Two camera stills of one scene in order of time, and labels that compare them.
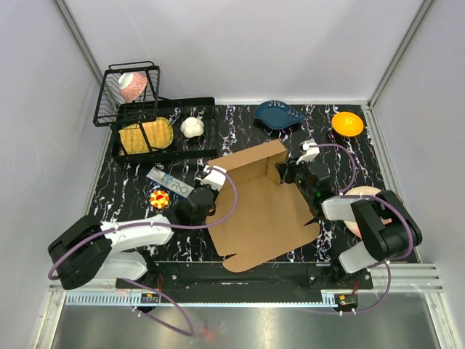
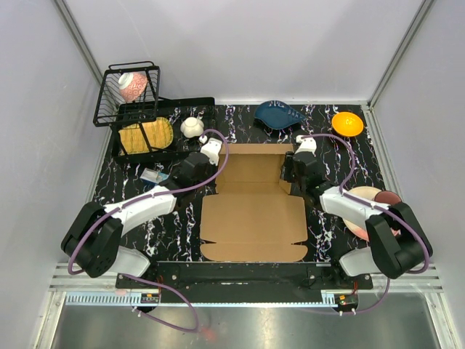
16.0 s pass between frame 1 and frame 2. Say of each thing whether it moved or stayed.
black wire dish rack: stayed
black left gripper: moved
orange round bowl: stayed
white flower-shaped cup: stayed
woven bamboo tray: stayed
